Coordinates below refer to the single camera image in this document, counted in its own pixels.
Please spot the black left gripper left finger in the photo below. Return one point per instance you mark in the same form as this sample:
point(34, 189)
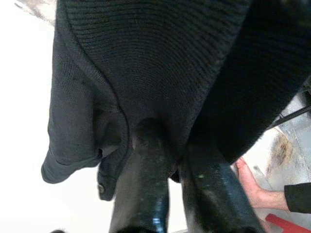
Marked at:
point(143, 189)

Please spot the person bare hand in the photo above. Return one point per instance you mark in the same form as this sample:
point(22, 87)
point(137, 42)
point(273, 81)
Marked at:
point(257, 196)

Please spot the marble top folding table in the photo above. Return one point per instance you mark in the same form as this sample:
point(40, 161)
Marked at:
point(291, 150)

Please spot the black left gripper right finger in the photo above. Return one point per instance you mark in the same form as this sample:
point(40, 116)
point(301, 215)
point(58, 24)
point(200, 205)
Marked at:
point(213, 199)

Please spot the black fonemax print T-shirt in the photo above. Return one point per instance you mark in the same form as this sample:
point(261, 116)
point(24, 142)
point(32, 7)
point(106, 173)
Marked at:
point(155, 60)

